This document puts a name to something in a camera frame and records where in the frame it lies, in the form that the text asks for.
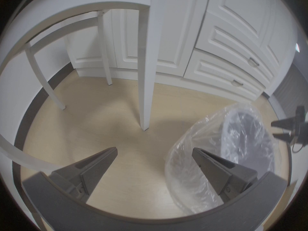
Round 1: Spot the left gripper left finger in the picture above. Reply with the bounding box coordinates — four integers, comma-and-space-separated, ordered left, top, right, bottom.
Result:
50, 147, 118, 202

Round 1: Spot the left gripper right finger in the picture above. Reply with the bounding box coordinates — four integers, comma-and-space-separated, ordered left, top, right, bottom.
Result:
192, 147, 258, 200

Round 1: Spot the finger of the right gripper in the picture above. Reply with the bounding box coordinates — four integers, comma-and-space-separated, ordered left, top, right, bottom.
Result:
273, 132, 293, 142
271, 118, 298, 130

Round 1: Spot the clear plastic bag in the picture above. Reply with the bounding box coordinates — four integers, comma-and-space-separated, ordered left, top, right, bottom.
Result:
164, 103, 282, 215

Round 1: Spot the light grey trash bin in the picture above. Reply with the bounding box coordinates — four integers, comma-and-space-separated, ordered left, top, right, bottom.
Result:
220, 106, 277, 175

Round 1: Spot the grey curtain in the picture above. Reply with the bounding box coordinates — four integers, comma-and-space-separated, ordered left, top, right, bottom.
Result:
273, 63, 308, 116

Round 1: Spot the white wardrobe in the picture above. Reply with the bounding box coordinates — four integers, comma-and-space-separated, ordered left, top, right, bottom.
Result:
65, 0, 296, 103

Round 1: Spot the white chair grey seat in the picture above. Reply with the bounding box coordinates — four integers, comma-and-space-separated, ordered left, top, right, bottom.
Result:
0, 0, 159, 173

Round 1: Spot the black cable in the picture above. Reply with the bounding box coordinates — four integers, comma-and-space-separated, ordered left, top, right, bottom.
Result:
292, 139, 304, 153

